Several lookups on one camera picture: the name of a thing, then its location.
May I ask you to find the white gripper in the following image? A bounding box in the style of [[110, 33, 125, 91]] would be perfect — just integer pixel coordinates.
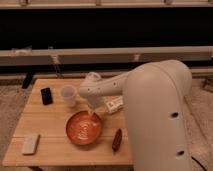
[[86, 92, 104, 117]]

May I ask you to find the orange ceramic bowl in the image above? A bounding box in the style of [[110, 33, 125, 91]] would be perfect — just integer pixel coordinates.
[[66, 111, 102, 145]]

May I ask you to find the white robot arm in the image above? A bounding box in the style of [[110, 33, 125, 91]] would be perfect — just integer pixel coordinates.
[[79, 60, 192, 171]]

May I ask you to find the white printed small box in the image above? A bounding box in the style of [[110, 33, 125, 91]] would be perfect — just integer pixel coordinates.
[[104, 96, 123, 114]]

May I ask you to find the translucent plastic cup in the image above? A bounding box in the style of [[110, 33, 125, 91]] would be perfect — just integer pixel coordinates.
[[60, 85, 77, 107]]

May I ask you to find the dark brown oblong object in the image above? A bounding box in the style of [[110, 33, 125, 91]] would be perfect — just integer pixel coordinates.
[[112, 129, 122, 152]]

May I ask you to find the black rectangular phone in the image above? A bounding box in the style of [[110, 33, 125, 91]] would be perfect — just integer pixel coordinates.
[[41, 88, 53, 105]]

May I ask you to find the grey long metal rail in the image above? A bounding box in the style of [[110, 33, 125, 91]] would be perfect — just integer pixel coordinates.
[[0, 46, 213, 66]]

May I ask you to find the black cable on floor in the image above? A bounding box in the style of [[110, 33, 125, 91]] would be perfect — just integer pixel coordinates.
[[191, 155, 209, 171]]

